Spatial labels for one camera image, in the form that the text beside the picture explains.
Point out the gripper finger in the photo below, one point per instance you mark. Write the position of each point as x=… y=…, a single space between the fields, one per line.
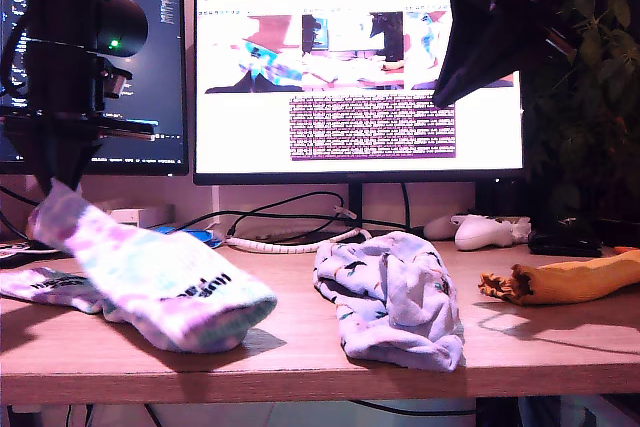
x=460 y=47
x=500 y=52

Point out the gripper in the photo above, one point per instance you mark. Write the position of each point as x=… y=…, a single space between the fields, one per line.
x=65 y=97

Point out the pastel tie-dye sock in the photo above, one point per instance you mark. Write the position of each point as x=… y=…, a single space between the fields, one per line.
x=50 y=292
x=165 y=277

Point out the pale blue toucan sock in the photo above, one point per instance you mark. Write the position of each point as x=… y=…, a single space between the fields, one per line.
x=400 y=352
x=420 y=287

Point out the yellow frilly-cuff sock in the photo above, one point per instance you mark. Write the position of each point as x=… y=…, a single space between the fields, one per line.
x=575 y=284

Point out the printed magazine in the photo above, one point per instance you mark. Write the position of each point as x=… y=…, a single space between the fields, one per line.
x=15 y=253

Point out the white box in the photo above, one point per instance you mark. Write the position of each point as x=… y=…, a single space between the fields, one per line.
x=150 y=214

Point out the green leafy houseplant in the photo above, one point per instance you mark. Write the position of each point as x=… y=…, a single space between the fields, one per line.
x=590 y=147

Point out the monitor showing dark code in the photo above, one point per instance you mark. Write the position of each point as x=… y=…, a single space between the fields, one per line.
x=160 y=72

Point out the blue pouch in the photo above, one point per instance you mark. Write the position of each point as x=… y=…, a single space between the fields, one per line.
x=200 y=238

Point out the white game controller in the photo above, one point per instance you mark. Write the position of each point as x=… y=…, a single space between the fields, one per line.
x=480 y=232

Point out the black monitor stand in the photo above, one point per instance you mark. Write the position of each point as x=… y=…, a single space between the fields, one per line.
x=355 y=202

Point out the monitor showing white screen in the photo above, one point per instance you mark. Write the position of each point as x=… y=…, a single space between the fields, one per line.
x=250 y=137

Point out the black pouch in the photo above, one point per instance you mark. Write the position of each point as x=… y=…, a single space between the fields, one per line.
x=565 y=244

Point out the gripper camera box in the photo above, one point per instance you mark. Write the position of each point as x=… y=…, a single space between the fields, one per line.
x=117 y=83

